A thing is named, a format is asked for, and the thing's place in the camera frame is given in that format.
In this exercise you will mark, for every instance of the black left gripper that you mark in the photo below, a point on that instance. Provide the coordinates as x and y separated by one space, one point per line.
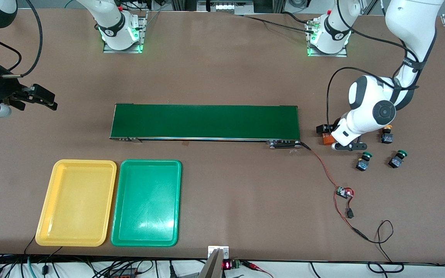
322 129

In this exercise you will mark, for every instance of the orange printed cylinder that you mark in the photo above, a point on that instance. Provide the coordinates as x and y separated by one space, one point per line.
326 139

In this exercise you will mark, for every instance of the green push button switch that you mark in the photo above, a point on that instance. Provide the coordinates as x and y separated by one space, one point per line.
362 164
396 160

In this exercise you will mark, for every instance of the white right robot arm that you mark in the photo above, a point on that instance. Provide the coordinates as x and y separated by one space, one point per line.
112 23

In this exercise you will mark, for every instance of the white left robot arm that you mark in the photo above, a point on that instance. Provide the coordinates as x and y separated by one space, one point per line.
373 112

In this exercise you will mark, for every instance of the small green circuit board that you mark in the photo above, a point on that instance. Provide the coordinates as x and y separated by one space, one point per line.
343 192

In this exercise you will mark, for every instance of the small black plug connector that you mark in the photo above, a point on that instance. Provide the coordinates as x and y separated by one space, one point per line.
349 213

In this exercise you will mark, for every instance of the yellow plastic tray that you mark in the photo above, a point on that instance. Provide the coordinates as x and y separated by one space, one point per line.
77 202

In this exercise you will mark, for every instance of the green conveyor belt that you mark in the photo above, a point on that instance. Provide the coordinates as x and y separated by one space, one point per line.
207 121

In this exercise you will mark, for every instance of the green plastic tray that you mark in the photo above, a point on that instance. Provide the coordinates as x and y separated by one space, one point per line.
147 202

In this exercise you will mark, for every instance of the red test lead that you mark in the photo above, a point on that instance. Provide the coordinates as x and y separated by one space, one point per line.
255 266

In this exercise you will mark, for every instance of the white power strip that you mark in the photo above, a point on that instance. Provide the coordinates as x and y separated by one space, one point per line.
226 5

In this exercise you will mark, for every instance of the red digit display module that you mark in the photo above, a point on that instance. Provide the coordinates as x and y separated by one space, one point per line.
228 265

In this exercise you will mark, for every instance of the orange black power strip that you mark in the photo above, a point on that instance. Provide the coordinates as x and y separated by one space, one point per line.
124 273

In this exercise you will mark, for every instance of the yellow push button switch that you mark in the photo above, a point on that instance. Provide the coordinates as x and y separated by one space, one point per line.
387 138

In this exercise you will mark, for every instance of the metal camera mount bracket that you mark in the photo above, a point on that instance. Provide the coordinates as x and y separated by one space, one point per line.
218 262

